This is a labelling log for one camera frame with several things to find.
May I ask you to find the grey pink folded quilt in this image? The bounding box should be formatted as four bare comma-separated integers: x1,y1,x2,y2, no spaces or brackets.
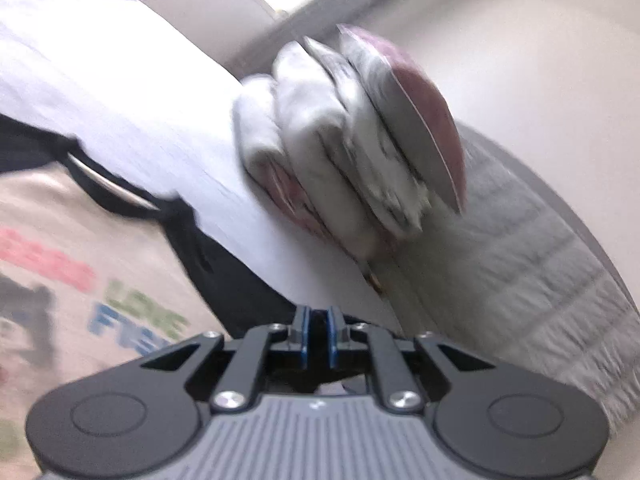
232,42,396,261

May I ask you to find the beige black printed T-shirt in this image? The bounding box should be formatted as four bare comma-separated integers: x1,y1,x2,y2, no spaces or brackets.
0,115,381,480

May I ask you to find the bed with grey sheet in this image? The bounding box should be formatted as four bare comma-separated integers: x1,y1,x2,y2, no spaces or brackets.
0,0,401,341

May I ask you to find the grey pink pillow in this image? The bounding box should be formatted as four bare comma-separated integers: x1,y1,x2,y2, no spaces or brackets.
337,24,468,216

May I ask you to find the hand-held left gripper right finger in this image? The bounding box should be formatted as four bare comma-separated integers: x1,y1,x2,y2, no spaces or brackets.
325,306,501,413

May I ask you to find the grey patterned folded quilt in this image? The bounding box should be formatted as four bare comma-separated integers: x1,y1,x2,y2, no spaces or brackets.
302,35,433,233

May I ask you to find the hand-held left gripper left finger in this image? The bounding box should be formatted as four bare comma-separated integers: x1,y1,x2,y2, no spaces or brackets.
141,305,312,413

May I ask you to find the grey quilted headboard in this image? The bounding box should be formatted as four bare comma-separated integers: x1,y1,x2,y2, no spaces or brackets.
372,122,640,431

